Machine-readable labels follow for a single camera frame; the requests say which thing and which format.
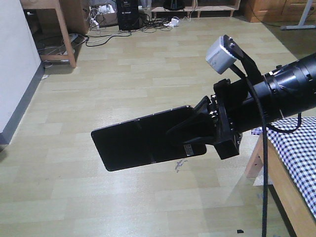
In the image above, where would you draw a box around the black computer tower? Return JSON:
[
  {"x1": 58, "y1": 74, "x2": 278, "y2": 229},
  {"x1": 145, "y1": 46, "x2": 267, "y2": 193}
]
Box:
[{"x1": 116, "y1": 0, "x2": 143, "y2": 31}]

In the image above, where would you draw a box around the black camera cable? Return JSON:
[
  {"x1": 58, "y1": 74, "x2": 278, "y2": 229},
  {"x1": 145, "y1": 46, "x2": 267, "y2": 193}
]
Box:
[{"x1": 232, "y1": 63, "x2": 303, "y2": 237}]

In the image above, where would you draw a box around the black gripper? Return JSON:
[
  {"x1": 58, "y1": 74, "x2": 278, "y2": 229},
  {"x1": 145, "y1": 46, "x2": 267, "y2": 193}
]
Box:
[{"x1": 166, "y1": 79, "x2": 262, "y2": 159}]

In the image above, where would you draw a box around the white standing desk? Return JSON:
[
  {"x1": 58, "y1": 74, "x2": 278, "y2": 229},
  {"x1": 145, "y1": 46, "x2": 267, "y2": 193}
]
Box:
[{"x1": 280, "y1": 0, "x2": 316, "y2": 31}]

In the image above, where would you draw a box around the wooden bed frame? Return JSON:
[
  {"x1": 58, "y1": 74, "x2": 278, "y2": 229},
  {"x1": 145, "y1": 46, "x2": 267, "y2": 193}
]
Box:
[{"x1": 244, "y1": 133, "x2": 316, "y2": 237}]

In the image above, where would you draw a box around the wooden cabinet with drawers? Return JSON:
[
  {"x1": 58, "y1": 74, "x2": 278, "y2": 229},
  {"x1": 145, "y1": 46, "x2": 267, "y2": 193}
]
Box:
[{"x1": 240, "y1": 0, "x2": 307, "y2": 23}]

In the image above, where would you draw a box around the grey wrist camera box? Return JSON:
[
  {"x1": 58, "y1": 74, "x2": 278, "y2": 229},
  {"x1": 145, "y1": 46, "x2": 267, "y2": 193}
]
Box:
[{"x1": 205, "y1": 35, "x2": 237, "y2": 75}]

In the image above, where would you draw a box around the white power strip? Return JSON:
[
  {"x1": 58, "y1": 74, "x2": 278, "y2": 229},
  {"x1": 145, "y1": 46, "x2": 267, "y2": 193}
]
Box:
[{"x1": 163, "y1": 17, "x2": 180, "y2": 28}]

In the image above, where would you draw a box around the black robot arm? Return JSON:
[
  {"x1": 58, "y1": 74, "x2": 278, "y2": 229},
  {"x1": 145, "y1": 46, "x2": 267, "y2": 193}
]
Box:
[{"x1": 166, "y1": 54, "x2": 316, "y2": 159}]

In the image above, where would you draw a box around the wooden open shelf unit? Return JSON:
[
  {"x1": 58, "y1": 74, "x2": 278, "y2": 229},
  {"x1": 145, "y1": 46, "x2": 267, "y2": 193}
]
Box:
[{"x1": 150, "y1": 0, "x2": 241, "y2": 18}]

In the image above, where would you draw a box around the light wooden desk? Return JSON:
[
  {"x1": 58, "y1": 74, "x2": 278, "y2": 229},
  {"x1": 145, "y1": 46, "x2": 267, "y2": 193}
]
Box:
[{"x1": 19, "y1": 0, "x2": 78, "y2": 69}]

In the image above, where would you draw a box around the black white checkered bed sheet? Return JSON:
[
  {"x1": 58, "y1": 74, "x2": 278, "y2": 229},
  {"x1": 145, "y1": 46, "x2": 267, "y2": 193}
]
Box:
[{"x1": 267, "y1": 117, "x2": 316, "y2": 216}]

